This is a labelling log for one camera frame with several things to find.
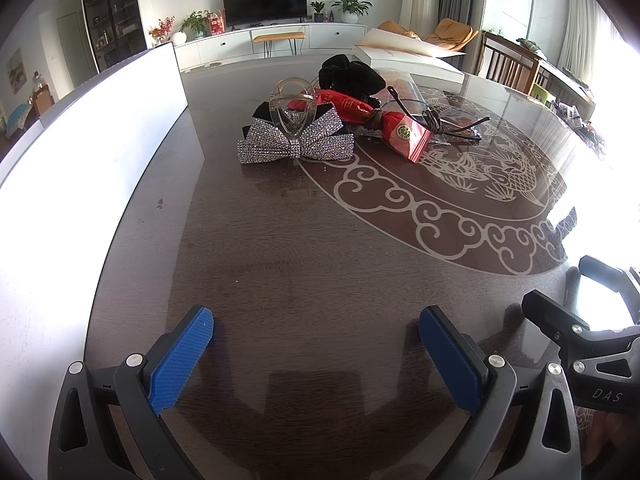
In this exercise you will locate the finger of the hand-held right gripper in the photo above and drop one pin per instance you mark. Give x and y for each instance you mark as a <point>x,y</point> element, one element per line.
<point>550,312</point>
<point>605,266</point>

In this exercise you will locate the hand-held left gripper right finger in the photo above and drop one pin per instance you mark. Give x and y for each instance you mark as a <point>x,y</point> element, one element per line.
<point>450,360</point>

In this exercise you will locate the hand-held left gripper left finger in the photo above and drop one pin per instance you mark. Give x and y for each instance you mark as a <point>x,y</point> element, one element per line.
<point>182,360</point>

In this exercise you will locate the large white storage box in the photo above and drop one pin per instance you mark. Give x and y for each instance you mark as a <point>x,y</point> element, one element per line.
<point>75,185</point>

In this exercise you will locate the black eyeglasses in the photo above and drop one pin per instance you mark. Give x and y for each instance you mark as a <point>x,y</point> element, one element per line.
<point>434,122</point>

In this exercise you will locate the red snack packet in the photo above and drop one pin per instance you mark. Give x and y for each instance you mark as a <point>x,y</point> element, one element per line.
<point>405,135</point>

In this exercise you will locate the rhinestone bow hair clip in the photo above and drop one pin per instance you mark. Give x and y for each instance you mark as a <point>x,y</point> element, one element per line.
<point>270,142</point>

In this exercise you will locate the clear hair claw clip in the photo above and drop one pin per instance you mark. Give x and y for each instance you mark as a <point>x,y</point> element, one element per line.
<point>294,110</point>

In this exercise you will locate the pile of assorted small items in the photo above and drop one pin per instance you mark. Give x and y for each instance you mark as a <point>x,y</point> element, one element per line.
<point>582,127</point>

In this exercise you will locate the green plastic stool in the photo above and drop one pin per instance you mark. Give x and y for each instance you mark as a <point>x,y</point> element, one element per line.
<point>541,95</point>

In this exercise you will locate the dark wooden chair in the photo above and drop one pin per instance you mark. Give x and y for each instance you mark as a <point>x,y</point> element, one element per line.
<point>507,62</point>

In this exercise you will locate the bright window curtain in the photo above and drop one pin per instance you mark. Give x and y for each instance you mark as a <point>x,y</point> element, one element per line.
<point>582,30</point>

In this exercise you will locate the white flat cardboard box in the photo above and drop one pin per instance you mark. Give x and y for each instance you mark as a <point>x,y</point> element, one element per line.
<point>420,62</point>

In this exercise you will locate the orange lounge chair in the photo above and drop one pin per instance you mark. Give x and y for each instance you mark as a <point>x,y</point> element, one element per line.
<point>450,32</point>

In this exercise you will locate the wooden side cabinet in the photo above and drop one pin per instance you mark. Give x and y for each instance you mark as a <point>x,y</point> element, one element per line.
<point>41,105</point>

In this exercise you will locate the blue patterned chair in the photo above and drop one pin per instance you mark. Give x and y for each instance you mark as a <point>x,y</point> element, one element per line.
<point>15,119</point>

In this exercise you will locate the glass jar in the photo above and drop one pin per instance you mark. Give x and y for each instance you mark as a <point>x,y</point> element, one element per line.
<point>39,84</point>

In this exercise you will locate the white television cabinet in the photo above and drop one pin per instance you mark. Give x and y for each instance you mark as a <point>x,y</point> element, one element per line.
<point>220,45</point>

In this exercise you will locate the white round vase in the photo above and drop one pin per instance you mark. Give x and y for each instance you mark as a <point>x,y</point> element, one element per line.
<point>179,38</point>

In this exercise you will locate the white door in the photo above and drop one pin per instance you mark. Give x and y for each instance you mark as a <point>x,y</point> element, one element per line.
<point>75,50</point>

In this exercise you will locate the red flower arrangement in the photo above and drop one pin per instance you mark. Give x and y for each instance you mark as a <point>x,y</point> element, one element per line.
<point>161,30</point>

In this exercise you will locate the bushy green potted plant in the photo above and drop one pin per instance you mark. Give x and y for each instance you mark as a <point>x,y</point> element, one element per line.
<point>195,24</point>

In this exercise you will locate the wooden stool with black legs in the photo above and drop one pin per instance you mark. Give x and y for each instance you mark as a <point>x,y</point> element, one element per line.
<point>277,36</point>

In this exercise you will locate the red gift bag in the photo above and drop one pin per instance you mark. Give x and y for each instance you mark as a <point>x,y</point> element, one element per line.
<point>216,24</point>

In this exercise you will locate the dark glass display cabinet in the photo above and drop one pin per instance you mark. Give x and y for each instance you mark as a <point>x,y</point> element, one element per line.
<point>115,15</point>

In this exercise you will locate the large potted plant white pot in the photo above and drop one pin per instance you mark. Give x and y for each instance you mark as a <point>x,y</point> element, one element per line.
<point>351,10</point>

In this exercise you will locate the black television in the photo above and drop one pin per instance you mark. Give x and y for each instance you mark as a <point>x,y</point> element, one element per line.
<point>265,4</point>

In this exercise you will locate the small potted plant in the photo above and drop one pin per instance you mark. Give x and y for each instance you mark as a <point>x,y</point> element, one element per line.
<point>318,11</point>

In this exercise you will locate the framed wall picture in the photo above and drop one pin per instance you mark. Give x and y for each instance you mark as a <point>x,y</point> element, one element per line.
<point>16,71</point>

